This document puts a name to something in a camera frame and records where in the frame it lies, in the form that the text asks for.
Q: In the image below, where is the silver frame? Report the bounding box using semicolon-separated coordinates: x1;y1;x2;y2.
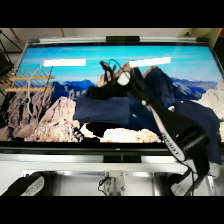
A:
0;145;224;197

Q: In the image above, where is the navy blue T-shirt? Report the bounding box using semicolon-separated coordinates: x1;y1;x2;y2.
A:
72;94;132;127

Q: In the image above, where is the dark blue garment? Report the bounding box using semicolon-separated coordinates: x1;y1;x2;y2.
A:
168;99;223;165

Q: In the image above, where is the black cable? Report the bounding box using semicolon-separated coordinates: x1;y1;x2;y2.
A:
97;176;112;197
179;161;200;197

